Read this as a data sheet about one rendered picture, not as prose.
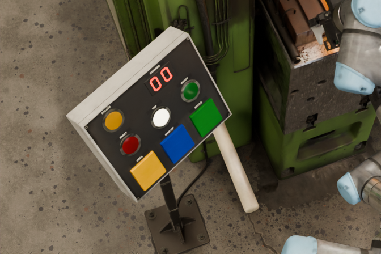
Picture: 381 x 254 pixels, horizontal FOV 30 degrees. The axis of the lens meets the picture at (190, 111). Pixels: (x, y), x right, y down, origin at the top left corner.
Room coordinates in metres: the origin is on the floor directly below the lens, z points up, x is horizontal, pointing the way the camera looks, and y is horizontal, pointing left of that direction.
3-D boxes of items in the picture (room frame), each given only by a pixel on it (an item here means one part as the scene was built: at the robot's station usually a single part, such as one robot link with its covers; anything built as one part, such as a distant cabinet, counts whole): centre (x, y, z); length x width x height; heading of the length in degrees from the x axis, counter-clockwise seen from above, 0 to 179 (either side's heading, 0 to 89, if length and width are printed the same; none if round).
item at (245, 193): (0.86, -0.09, 0.62); 0.44 x 0.05 x 0.05; 11
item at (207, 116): (0.78, -0.03, 1.01); 0.07 x 0.05 x 0.07; 126
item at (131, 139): (0.70, 0.15, 1.09); 0.05 x 0.03 x 0.04; 101
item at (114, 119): (0.74, 0.18, 1.16); 0.05 x 0.03 x 0.04; 101
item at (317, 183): (0.97, -0.42, 0.01); 0.58 x 0.39 x 0.01; 101
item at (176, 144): (0.73, 0.05, 1.01); 0.07 x 0.05 x 0.07; 126
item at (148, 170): (0.67, 0.13, 1.01); 0.07 x 0.05 x 0.07; 126
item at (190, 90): (0.82, -0.01, 1.09); 0.05 x 0.03 x 0.04; 101
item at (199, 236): (0.83, 0.12, 0.05); 0.22 x 0.22 x 0.09; 11
